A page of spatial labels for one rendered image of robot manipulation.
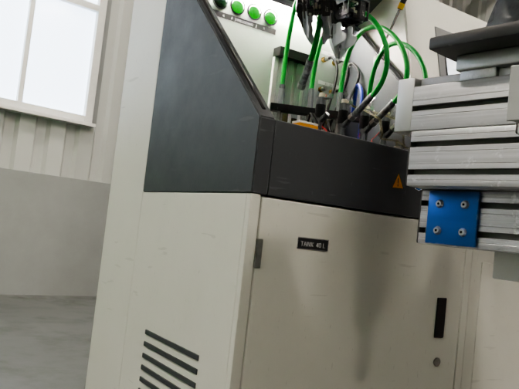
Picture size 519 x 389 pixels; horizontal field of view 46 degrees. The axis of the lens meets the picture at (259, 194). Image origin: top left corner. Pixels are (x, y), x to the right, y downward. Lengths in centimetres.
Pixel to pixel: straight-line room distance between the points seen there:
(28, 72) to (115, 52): 82
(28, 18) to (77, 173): 131
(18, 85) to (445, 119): 465
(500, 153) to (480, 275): 84
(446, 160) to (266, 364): 59
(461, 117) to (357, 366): 70
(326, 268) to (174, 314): 39
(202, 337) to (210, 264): 16
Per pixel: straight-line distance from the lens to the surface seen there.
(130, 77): 202
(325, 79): 208
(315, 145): 135
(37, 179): 539
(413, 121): 104
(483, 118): 97
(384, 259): 149
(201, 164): 146
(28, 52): 546
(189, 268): 146
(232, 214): 130
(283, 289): 131
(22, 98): 539
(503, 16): 100
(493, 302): 180
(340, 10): 170
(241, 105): 134
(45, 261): 546
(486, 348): 181
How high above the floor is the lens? 71
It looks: 4 degrees up
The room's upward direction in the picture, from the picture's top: 6 degrees clockwise
